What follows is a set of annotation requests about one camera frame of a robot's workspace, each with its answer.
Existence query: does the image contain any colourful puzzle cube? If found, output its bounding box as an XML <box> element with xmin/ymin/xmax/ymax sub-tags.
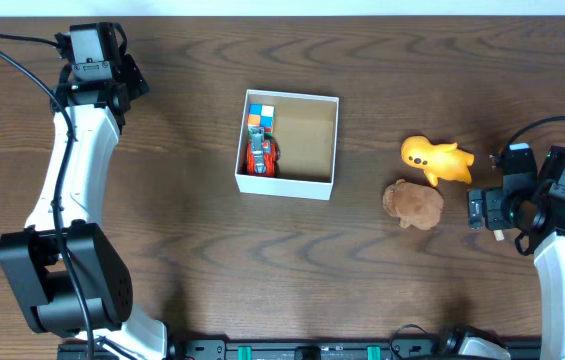
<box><xmin>247</xmin><ymin>104</ymin><xmax>275</xmax><ymax>134</ymax></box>

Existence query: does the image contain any red toy car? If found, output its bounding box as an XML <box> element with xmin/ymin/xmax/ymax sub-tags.
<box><xmin>246</xmin><ymin>127</ymin><xmax>280</xmax><ymax>178</ymax></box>

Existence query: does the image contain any yellow rattle drum toy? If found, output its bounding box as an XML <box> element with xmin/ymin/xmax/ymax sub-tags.
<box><xmin>493</xmin><ymin>230</ymin><xmax>505</xmax><ymax>241</ymax></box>

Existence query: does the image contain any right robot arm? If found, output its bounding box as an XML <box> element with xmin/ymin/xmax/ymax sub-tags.
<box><xmin>468</xmin><ymin>143</ymin><xmax>565</xmax><ymax>359</ymax></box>

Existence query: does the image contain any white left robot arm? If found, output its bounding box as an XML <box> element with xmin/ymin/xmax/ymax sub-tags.
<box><xmin>0</xmin><ymin>54</ymin><xmax>168</xmax><ymax>359</ymax></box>

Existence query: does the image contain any orange squishy figure toy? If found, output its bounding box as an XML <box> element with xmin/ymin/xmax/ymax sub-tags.
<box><xmin>400</xmin><ymin>136</ymin><xmax>475</xmax><ymax>187</ymax></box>

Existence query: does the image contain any brown plush toy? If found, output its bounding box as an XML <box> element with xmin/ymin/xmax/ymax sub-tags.
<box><xmin>382</xmin><ymin>179</ymin><xmax>444</xmax><ymax>230</ymax></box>

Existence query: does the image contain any white cardboard box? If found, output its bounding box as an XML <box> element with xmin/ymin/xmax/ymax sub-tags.
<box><xmin>234</xmin><ymin>89</ymin><xmax>339</xmax><ymax>201</ymax></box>

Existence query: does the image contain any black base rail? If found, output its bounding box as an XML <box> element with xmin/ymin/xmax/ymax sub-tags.
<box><xmin>56</xmin><ymin>324</ymin><xmax>543</xmax><ymax>360</ymax></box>

